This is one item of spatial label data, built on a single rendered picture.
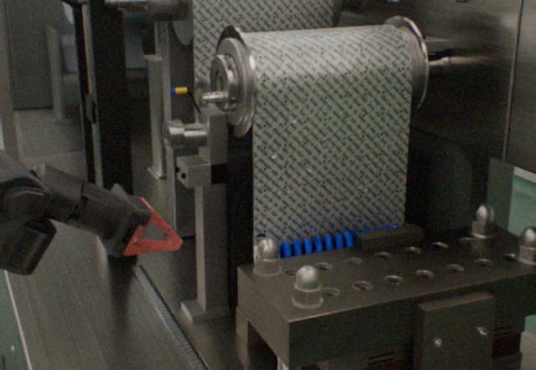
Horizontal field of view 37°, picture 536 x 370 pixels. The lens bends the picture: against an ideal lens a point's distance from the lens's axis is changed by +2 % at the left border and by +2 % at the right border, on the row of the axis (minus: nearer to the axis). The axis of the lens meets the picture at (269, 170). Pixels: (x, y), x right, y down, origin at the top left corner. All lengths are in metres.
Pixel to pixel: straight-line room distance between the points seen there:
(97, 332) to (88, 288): 0.15
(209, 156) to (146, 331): 0.27
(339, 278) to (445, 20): 0.43
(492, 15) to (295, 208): 0.37
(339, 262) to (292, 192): 0.11
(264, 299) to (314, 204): 0.19
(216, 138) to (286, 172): 0.11
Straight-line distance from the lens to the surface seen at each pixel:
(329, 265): 1.02
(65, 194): 0.94
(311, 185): 1.06
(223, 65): 1.02
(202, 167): 1.07
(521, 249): 1.07
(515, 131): 1.08
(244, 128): 1.02
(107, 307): 1.22
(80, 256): 1.41
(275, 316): 0.92
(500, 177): 1.42
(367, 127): 1.08
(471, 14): 1.15
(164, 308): 1.20
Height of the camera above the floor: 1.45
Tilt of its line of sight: 17 degrees down
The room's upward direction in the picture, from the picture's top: straight up
